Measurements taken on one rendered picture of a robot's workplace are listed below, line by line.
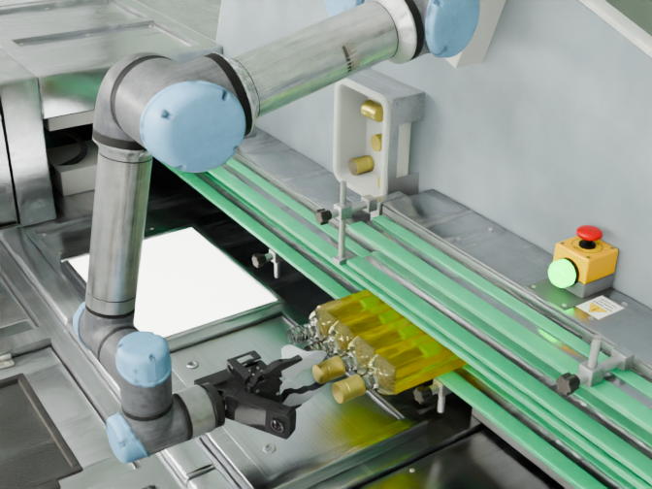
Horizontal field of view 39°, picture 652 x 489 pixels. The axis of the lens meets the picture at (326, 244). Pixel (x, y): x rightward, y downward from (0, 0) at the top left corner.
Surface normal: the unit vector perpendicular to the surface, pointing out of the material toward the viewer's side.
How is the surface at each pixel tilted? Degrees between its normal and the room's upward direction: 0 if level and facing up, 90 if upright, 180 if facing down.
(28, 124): 90
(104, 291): 49
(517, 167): 0
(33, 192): 90
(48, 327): 90
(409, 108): 90
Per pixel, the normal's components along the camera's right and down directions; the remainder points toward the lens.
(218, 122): 0.48, 0.47
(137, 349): 0.04, -0.87
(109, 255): -0.13, 0.37
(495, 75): -0.83, 0.26
